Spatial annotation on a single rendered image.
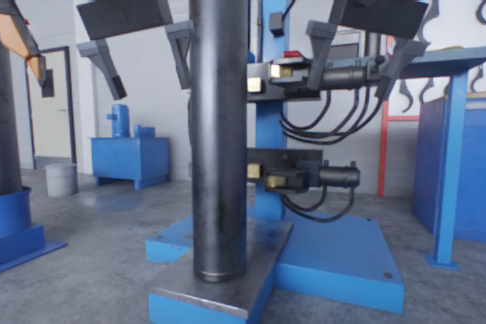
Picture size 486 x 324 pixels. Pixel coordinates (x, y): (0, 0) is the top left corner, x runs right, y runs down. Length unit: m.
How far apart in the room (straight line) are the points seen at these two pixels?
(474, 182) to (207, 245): 1.77
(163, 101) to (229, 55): 3.18
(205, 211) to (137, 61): 3.69
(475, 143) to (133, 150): 3.19
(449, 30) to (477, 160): 1.65
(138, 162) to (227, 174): 2.55
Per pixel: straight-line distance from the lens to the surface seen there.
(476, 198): 2.25
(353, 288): 1.26
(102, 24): 0.51
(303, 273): 1.25
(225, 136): 0.90
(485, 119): 2.22
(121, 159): 3.57
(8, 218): 1.89
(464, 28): 3.53
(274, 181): 1.15
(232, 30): 0.97
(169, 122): 3.99
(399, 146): 3.30
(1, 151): 1.86
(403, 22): 0.51
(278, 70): 1.16
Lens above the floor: 0.69
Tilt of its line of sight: 6 degrees down
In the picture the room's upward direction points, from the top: straight up
